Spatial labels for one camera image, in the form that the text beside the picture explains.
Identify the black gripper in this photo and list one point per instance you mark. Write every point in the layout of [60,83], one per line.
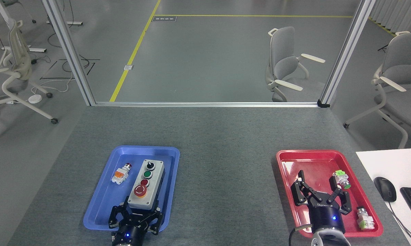
[325,217]
[133,235]

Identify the grey control box with buttons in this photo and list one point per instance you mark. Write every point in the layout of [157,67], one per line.
[145,189]

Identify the red push button orange base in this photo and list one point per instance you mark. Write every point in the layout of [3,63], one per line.
[120,175]

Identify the silver push button green base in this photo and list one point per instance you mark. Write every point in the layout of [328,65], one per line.
[365,219]

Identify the blue plastic tray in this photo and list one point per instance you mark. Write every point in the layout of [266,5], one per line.
[99,212]

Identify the red plastic tray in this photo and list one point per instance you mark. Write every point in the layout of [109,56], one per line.
[315,160]

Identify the black computer mouse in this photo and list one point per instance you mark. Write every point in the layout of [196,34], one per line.
[385,188]

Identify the white side desk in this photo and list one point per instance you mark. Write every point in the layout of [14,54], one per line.
[390,162]

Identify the grey office chair white armrests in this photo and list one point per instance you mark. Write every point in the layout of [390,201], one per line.
[282,61]
[403,68]

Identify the silver floor outlet plate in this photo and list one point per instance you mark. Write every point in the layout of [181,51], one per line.
[129,67]

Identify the white round floor socket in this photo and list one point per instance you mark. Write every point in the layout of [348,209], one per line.
[35,98]

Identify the white mesh office chair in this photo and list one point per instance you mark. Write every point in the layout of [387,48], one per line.
[19,68]

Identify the white desk foot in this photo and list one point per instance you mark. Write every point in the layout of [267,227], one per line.
[67,23]
[34,50]

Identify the white ribbed curtain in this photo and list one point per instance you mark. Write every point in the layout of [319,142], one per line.
[400,13]

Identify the dark floor label sign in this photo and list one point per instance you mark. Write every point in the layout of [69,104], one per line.
[164,18]

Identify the silver aluminium frame rail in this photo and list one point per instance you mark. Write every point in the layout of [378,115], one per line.
[205,104]

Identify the silver aluminium frame post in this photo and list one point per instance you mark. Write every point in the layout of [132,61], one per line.
[70,54]
[345,54]

